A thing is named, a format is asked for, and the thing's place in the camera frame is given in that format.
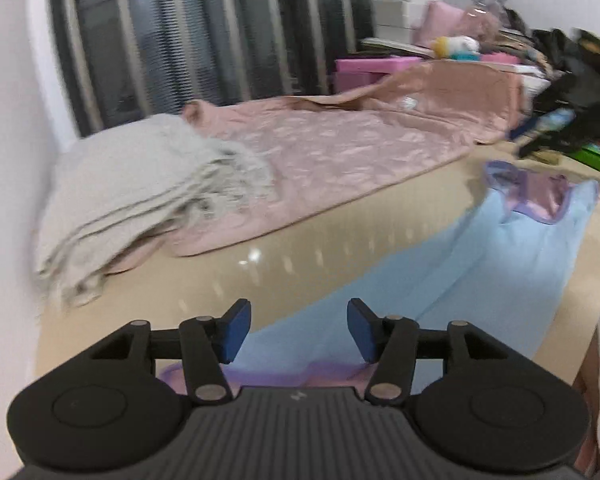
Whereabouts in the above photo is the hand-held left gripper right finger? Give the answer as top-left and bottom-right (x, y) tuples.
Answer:
(346, 298), (508, 406)

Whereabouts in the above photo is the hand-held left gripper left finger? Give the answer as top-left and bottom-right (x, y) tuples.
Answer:
(91, 298), (252, 406)

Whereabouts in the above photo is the light blue garment purple trim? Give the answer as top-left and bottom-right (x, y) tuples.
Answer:
(161, 161), (600, 397)

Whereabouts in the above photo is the pile of dark clothes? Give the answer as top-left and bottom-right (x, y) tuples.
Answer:
(510, 27), (600, 158)

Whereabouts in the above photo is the grey knitted blanket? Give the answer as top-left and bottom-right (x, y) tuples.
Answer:
(36, 113), (273, 308)

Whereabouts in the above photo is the pink patterned blanket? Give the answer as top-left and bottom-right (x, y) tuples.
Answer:
(105, 62), (523, 277)

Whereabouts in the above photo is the pink box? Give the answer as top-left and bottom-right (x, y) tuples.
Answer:
(334, 56), (425, 96)

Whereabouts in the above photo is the plastic water bottle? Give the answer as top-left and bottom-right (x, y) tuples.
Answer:
(532, 108), (577, 132)

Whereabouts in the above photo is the green box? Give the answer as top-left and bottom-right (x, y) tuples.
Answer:
(577, 145), (600, 176)

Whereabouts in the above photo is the window with metal bars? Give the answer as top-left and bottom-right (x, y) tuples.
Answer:
(45, 0), (433, 138)

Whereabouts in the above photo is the yellow white plush toy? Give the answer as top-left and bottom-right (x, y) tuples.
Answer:
(431, 35), (482, 62)

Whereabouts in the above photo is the pink pillow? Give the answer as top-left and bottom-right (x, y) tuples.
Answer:
(412, 0), (476, 48)

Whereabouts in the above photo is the stack of white boxes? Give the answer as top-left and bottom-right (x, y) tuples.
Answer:
(371, 0), (443, 41)

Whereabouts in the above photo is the clear plastic bag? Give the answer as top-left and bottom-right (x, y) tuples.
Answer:
(464, 0), (511, 36)

